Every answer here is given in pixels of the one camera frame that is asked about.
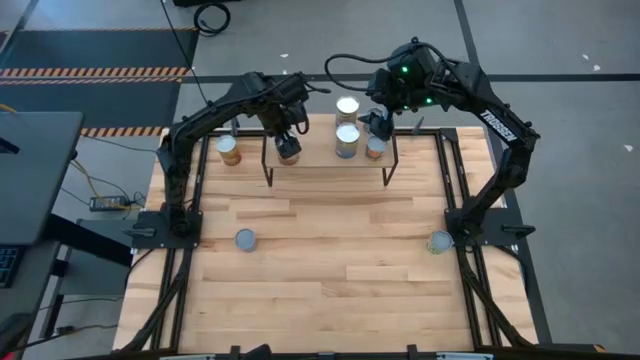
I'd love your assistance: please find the long black floor cable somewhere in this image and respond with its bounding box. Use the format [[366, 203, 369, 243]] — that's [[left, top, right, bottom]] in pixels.
[[159, 0, 209, 107]]

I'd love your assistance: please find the tall tan label can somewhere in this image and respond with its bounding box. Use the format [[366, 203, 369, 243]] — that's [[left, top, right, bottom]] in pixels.
[[334, 95, 361, 126]]

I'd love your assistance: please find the wooden shelf with black legs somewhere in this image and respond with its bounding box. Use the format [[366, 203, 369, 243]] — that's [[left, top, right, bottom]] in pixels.
[[261, 112, 400, 188]]

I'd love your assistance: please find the black desk foot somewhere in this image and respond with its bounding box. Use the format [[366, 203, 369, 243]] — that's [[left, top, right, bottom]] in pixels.
[[43, 213, 134, 268]]

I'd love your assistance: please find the black desk top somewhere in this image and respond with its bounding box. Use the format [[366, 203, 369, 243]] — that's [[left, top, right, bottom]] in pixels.
[[0, 110, 85, 246]]

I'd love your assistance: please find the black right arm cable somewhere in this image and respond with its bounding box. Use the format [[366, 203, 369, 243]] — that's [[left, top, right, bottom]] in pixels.
[[324, 42, 401, 93]]

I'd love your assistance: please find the tall blue yellow can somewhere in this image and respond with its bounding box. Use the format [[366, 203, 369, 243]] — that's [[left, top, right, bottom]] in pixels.
[[334, 122, 361, 160]]

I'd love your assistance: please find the coiled black cable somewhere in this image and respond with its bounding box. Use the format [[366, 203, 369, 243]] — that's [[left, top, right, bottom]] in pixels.
[[193, 2, 232, 37]]

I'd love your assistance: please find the black metal table frame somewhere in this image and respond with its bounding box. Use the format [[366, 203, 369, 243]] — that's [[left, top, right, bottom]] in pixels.
[[119, 127, 551, 360]]

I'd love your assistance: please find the black mat with hazard stripes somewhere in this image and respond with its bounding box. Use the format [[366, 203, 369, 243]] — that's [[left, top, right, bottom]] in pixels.
[[0, 27, 200, 139]]

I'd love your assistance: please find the blue lit keyboard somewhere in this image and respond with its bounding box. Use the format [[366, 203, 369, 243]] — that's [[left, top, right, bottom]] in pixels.
[[0, 244, 22, 290]]

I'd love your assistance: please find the green peas can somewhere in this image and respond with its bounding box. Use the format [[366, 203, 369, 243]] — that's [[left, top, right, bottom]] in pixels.
[[426, 229, 455, 256]]

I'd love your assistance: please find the blue red label can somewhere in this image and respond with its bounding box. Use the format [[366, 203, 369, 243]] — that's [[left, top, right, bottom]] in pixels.
[[234, 228, 258, 253]]

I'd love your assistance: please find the black power adapter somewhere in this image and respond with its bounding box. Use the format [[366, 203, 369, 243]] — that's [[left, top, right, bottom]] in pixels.
[[89, 195, 126, 212]]

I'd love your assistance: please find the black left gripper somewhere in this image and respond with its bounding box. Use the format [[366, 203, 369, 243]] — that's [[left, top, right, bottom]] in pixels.
[[257, 97, 309, 160]]

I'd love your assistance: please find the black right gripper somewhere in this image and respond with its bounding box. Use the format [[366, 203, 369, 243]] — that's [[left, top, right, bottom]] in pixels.
[[357, 67, 404, 142]]

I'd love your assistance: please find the short orange label can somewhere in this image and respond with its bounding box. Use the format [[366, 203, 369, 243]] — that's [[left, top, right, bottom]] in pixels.
[[364, 134, 388, 162]]

